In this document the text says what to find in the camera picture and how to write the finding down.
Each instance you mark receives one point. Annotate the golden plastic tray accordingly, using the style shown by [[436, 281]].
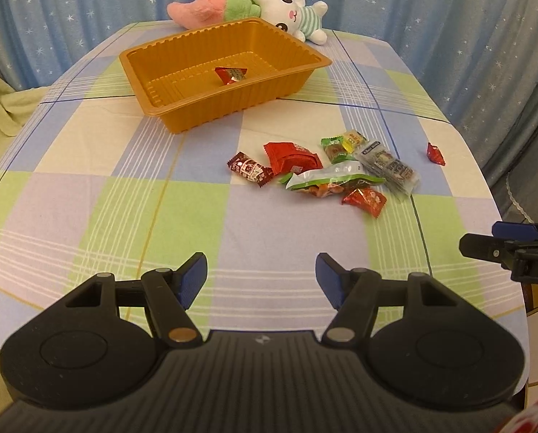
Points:
[[183, 108]]

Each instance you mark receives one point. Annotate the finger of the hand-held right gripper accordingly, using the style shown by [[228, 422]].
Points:
[[515, 230], [485, 246]]

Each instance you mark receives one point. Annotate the blue starred curtain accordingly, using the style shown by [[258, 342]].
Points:
[[70, 0]]

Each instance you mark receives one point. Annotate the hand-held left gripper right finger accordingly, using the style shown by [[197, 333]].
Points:
[[330, 279]]

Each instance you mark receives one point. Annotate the green candy packet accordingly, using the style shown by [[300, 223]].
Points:
[[334, 149]]

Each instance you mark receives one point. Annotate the red gold wrapped candy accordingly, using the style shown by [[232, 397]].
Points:
[[230, 75]]

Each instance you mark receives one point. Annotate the large red snack packet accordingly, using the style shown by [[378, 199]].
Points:
[[291, 158]]

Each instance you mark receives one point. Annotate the checked tablecloth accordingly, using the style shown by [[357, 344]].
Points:
[[115, 153]]

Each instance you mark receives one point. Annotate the clear silver snack packet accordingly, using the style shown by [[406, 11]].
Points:
[[388, 167]]

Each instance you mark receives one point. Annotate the green white snack packet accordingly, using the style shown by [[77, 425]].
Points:
[[327, 178]]

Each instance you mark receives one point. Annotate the white rabbit plush toy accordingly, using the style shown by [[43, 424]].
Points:
[[282, 7]]

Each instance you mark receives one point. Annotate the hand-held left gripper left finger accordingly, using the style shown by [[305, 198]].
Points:
[[192, 279]]

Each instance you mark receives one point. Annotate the red and white garment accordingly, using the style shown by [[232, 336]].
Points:
[[530, 421]]

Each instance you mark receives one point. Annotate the brown red patterned candy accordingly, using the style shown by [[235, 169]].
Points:
[[249, 169]]

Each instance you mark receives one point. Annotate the red flowered candy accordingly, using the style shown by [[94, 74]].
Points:
[[363, 200]]

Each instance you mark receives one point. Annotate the small red candy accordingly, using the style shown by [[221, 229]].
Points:
[[435, 153]]

